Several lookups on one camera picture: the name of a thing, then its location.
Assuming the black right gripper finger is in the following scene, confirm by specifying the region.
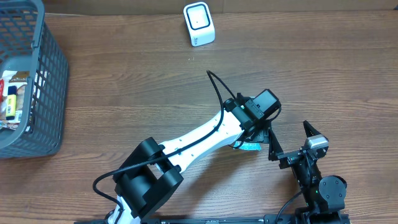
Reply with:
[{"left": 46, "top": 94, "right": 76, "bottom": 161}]
[
  {"left": 268, "top": 128, "right": 284, "bottom": 161},
  {"left": 303, "top": 120, "right": 320, "bottom": 138}
]

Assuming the teal tissue pack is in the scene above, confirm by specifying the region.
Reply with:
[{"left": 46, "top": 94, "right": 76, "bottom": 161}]
[{"left": 233, "top": 141, "right": 262, "bottom": 151}]

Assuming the brown snack pouch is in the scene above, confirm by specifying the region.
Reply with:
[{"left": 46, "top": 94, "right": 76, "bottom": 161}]
[{"left": 1, "top": 70, "right": 29, "bottom": 130}]

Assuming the yellow highlighter marker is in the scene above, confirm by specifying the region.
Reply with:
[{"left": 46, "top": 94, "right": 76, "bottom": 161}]
[{"left": 6, "top": 86, "right": 17, "bottom": 120}]

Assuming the red snack stick packet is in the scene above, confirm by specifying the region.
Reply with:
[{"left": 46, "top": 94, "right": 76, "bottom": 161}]
[{"left": 0, "top": 78, "right": 5, "bottom": 104}]

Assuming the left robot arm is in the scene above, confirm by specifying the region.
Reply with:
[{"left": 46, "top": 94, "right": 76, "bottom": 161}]
[{"left": 105, "top": 89, "right": 280, "bottom": 223}]

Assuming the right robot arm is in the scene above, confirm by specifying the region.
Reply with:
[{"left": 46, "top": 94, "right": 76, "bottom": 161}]
[{"left": 268, "top": 121, "right": 350, "bottom": 224}]

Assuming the white barcode scanner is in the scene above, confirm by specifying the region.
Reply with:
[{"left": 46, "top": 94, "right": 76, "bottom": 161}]
[{"left": 183, "top": 1, "right": 216, "bottom": 47}]

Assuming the grey plastic mesh basket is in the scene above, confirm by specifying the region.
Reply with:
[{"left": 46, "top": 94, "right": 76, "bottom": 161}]
[{"left": 1, "top": 0, "right": 69, "bottom": 159}]

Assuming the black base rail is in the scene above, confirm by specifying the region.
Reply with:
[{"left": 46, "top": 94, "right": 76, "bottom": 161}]
[{"left": 74, "top": 214, "right": 351, "bottom": 224}]

